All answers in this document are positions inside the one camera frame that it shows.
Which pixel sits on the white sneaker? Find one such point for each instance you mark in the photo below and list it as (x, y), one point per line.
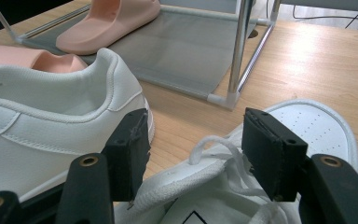
(317, 127)
(43, 137)

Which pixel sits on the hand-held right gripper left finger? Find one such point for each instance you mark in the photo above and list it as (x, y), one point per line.
(126, 155)

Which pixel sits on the metal shoe rack grey shelves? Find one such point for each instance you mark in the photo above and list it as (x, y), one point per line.
(174, 59)

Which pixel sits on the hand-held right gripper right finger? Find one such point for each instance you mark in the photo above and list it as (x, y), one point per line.
(273, 155)

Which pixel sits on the white desk frame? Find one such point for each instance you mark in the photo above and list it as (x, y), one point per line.
(338, 4)

